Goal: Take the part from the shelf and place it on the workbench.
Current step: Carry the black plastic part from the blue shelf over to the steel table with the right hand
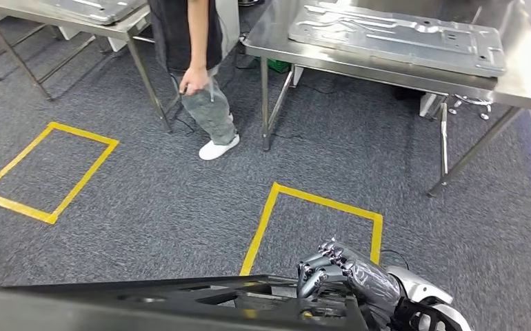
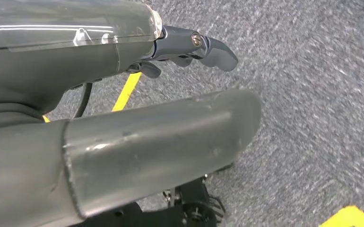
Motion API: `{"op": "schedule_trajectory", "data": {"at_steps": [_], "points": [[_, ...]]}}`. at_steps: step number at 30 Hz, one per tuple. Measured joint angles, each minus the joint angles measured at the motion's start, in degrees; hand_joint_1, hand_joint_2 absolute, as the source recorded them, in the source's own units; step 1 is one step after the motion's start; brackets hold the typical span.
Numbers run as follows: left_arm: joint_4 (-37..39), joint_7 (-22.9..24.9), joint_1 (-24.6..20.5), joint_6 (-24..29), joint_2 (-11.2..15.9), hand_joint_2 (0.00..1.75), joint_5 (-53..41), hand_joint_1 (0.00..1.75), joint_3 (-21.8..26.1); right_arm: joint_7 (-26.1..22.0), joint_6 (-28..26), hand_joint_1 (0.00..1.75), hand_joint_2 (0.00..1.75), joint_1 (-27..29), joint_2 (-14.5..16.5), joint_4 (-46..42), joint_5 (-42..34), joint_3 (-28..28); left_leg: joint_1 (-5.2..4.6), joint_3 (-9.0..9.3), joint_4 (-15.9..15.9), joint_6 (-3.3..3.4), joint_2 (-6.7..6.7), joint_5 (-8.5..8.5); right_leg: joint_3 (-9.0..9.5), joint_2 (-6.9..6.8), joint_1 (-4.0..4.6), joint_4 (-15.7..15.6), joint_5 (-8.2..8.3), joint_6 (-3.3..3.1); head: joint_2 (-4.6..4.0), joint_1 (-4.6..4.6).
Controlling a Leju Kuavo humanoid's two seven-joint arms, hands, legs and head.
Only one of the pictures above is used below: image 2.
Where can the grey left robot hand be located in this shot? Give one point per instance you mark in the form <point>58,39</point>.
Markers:
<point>138,150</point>

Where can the yellow floor tape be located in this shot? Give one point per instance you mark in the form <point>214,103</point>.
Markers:
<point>351,217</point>
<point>127,92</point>

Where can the black robot foot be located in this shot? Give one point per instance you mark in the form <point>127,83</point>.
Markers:
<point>194,200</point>

